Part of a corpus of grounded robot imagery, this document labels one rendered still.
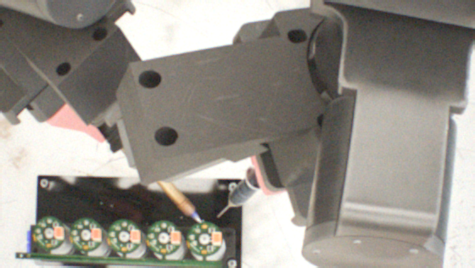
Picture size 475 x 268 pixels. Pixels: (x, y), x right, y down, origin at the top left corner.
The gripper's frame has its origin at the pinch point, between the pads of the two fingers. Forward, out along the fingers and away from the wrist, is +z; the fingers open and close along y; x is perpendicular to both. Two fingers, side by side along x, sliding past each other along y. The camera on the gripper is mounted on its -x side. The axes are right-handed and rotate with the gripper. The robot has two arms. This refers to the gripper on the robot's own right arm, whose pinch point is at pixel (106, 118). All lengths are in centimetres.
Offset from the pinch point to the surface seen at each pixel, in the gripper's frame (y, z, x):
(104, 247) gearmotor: -6.1, 8.7, -0.5
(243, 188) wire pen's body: 2.6, 1.4, -10.7
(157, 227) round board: -2.3, 8.0, -3.1
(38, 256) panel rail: -10.3, 5.9, 0.8
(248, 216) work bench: 3.4, 14.8, -2.7
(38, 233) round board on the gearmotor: -9.1, 5.3, 1.9
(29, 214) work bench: -9.0, 9.2, 7.8
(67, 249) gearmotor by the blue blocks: -8.4, 8.3, 1.5
